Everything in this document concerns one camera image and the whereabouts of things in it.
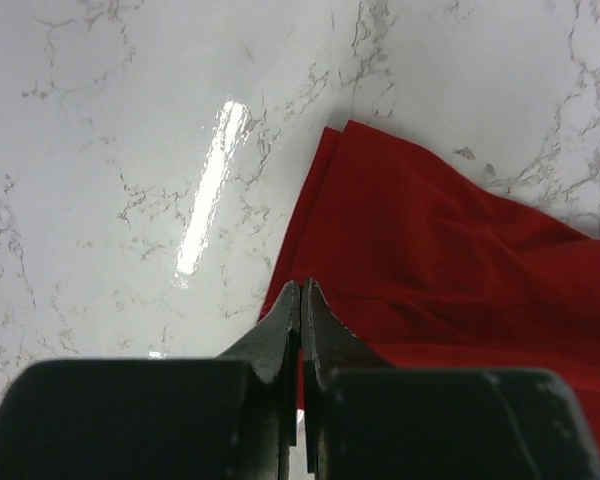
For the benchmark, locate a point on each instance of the dark red t-shirt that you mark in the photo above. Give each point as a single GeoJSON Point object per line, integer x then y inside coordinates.
{"type": "Point", "coordinates": [428, 269]}

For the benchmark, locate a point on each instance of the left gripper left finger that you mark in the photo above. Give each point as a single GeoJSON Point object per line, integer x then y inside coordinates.
{"type": "Point", "coordinates": [228, 417]}

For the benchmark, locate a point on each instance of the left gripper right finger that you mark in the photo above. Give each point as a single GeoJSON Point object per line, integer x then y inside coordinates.
{"type": "Point", "coordinates": [368, 419]}

